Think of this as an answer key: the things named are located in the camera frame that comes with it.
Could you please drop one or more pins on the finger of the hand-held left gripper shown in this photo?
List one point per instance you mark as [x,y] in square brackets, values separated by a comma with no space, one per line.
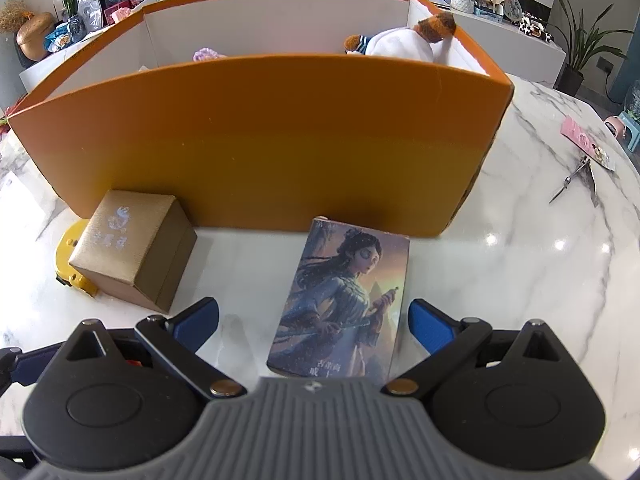
[30,365]

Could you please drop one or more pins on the gold vase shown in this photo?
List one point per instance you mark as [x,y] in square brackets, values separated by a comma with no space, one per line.
[34,35]

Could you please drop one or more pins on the brown gift box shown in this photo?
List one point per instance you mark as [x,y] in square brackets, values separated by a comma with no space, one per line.
[135,250]

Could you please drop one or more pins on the white pink crocheted bunny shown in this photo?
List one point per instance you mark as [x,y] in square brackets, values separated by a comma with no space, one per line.
[210,55]

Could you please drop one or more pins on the illustrated card box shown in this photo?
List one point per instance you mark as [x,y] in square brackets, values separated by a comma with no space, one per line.
[340,300]

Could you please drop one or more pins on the pink small device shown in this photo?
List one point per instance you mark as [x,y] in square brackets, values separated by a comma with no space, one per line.
[622,132]

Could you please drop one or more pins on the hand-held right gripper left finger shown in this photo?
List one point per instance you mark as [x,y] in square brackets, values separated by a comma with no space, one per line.
[195,325]

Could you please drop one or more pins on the pink card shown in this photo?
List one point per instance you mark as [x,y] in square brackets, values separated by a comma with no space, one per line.
[585,140]

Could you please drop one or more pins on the brown plush bear blue outfit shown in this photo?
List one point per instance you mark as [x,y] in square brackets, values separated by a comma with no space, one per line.
[400,40]

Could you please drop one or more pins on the blue snack bag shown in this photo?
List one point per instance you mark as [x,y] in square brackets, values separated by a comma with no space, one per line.
[57,37]

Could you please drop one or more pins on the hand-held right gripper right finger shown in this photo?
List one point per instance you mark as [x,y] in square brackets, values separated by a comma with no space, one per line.
[430,325]

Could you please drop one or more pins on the dried flower bunch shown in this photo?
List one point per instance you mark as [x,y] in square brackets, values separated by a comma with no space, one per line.
[12,15]

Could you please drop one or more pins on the yellow tape measure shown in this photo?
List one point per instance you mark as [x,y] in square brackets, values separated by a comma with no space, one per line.
[70,260]

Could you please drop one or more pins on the orange cardboard box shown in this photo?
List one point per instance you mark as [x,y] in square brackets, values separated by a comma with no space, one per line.
[260,135]

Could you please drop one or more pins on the cow print item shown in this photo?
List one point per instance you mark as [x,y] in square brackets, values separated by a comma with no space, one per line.
[536,27]

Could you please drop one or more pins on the green plant black pot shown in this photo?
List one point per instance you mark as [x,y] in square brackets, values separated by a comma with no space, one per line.
[582,40]

